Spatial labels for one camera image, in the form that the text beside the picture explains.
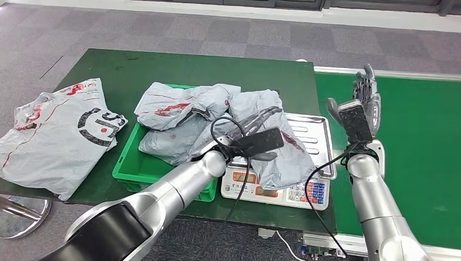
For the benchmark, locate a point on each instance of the black wrist sensor plate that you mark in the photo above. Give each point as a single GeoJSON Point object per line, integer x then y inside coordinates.
{"type": "Point", "coordinates": [263, 142]}
{"type": "Point", "coordinates": [354, 122]}

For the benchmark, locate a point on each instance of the black right wrist sensor plate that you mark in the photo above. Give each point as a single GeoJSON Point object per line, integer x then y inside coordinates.
{"type": "Point", "coordinates": [354, 122]}

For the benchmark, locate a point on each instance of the white scale with steel tray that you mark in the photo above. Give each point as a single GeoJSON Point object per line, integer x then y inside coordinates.
{"type": "Point", "coordinates": [317, 133]}

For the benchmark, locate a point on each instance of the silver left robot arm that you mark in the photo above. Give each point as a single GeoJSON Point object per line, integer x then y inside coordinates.
{"type": "Point", "coordinates": [173, 187]}

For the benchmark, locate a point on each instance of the plain grey parcel bag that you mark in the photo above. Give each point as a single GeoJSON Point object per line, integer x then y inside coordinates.
{"type": "Point", "coordinates": [162, 140]}

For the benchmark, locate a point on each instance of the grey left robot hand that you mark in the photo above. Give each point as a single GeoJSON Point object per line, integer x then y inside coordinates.
{"type": "Point", "coordinates": [263, 117]}

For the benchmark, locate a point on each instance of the grey parcel small red print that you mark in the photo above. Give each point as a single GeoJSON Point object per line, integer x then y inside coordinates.
{"type": "Point", "coordinates": [295, 162]}

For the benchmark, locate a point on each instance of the green conveyor belt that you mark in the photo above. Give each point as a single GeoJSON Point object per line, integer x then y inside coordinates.
{"type": "Point", "coordinates": [414, 144]}

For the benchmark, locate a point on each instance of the green plastic crate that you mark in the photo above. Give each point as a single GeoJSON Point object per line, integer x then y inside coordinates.
{"type": "Point", "coordinates": [144, 176]}

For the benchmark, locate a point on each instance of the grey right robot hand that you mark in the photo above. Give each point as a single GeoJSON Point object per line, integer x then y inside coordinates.
{"type": "Point", "coordinates": [374, 108]}

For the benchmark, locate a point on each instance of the conveyor controller board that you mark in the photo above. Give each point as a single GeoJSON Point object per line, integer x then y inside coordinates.
{"type": "Point", "coordinates": [317, 254]}

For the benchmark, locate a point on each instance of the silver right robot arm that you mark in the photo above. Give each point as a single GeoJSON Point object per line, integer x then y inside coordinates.
{"type": "Point", "coordinates": [374, 209]}

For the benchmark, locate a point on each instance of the round chrome stool base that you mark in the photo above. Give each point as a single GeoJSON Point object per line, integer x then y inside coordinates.
{"type": "Point", "coordinates": [21, 223]}

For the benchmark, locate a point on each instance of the large white parcel black logo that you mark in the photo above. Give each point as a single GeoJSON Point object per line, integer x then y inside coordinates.
{"type": "Point", "coordinates": [54, 144]}

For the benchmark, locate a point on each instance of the grey parcel large red print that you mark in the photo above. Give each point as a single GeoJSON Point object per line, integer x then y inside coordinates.
{"type": "Point", "coordinates": [165, 104]}

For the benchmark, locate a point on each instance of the white table foot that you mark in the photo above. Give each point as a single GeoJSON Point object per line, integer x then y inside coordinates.
{"type": "Point", "coordinates": [265, 233]}

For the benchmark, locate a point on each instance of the black left wrist sensor plate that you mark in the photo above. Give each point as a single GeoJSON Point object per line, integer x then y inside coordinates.
{"type": "Point", "coordinates": [263, 142]}

